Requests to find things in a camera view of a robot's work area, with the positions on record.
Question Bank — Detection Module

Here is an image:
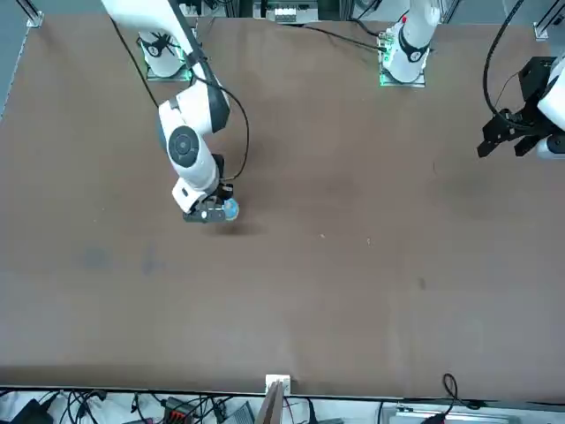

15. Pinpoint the black base power cable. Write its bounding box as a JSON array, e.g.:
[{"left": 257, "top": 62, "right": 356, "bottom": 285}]
[{"left": 299, "top": 24, "right": 383, "bottom": 49}]

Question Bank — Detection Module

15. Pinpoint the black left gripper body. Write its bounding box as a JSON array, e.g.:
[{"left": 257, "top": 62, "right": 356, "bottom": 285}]
[{"left": 518, "top": 56, "right": 558, "bottom": 117}]

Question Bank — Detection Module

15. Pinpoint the black looped cable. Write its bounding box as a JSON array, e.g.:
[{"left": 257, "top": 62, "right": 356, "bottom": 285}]
[{"left": 442, "top": 373, "right": 485, "bottom": 410}]

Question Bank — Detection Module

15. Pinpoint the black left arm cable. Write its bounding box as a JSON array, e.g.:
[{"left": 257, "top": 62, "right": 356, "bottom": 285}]
[{"left": 482, "top": 0, "right": 526, "bottom": 117}]

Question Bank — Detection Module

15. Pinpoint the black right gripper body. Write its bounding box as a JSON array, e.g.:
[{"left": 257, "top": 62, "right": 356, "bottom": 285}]
[{"left": 210, "top": 152, "right": 227, "bottom": 187}]

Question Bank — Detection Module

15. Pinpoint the aluminium camera post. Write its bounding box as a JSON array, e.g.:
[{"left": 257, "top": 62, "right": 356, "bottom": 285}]
[{"left": 255, "top": 378, "right": 287, "bottom": 424}]

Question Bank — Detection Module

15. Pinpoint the silver metal box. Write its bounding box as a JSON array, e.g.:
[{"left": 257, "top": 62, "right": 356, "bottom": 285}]
[{"left": 381, "top": 402, "right": 491, "bottom": 424}]

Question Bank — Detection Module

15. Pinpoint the black orange power connector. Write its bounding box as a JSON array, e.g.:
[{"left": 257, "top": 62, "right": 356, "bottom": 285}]
[{"left": 162, "top": 396, "right": 198, "bottom": 421}]

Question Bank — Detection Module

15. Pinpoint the black power adapter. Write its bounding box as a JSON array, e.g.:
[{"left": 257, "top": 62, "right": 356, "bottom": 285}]
[{"left": 8, "top": 398, "right": 52, "bottom": 424}]

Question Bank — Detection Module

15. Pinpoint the white power strip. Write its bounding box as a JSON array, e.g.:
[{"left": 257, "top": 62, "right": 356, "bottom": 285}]
[{"left": 273, "top": 6, "right": 305, "bottom": 23}]

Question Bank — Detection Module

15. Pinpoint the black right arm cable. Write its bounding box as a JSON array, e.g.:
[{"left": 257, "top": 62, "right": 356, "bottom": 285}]
[{"left": 189, "top": 52, "right": 251, "bottom": 181}]

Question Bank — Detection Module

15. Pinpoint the white post foot bracket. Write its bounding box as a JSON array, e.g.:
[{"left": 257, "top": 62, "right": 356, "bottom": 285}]
[{"left": 264, "top": 374, "right": 293, "bottom": 395}]

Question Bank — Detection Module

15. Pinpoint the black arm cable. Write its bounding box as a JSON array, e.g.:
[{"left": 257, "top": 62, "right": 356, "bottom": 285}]
[
  {"left": 189, "top": 52, "right": 251, "bottom": 181},
  {"left": 482, "top": 0, "right": 526, "bottom": 117}
]

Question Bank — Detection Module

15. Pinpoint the grey ribbed power adapter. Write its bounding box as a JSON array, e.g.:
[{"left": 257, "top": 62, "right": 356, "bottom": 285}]
[{"left": 223, "top": 399, "right": 256, "bottom": 424}]

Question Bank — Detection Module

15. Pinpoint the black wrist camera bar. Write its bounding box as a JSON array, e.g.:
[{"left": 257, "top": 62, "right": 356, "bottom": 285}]
[{"left": 183, "top": 208, "right": 228, "bottom": 224}]

